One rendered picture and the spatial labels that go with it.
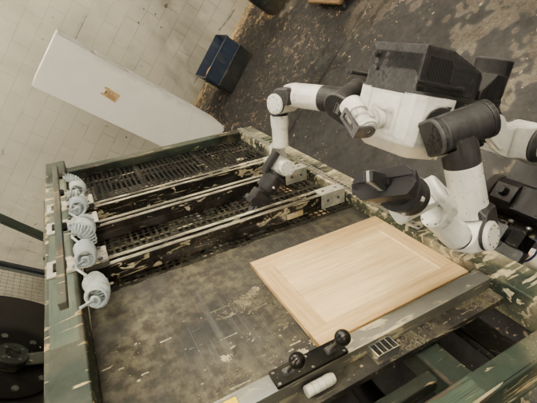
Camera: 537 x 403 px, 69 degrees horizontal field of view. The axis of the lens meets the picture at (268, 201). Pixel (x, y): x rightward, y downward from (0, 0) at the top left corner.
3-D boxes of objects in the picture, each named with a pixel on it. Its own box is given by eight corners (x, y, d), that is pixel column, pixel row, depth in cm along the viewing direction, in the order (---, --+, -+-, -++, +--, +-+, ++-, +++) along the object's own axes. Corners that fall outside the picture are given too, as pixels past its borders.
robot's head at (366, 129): (369, 103, 108) (346, 103, 105) (383, 124, 104) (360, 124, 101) (359, 120, 113) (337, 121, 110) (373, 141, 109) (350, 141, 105)
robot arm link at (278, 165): (274, 183, 168) (288, 161, 167) (284, 190, 159) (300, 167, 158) (254, 169, 163) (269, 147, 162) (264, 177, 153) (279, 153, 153)
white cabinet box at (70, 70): (225, 127, 496) (56, 32, 377) (203, 165, 506) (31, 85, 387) (210, 115, 544) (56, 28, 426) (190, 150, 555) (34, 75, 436)
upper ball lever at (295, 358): (297, 377, 92) (311, 362, 81) (283, 384, 91) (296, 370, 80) (289, 361, 94) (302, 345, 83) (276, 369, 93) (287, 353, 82)
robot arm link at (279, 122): (266, 141, 157) (263, 93, 150) (283, 137, 164) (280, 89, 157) (285, 145, 150) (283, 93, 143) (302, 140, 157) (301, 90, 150)
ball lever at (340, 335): (338, 355, 97) (356, 339, 86) (325, 362, 95) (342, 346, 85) (330, 341, 98) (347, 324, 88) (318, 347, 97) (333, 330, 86)
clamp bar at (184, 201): (309, 180, 198) (307, 135, 187) (55, 257, 153) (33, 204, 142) (299, 174, 206) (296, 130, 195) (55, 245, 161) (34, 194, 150)
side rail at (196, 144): (241, 147, 271) (240, 132, 266) (73, 189, 230) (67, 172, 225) (237, 144, 278) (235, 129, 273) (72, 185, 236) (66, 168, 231)
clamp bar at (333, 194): (347, 203, 173) (348, 153, 162) (57, 304, 128) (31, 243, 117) (334, 195, 181) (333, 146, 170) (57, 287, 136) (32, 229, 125)
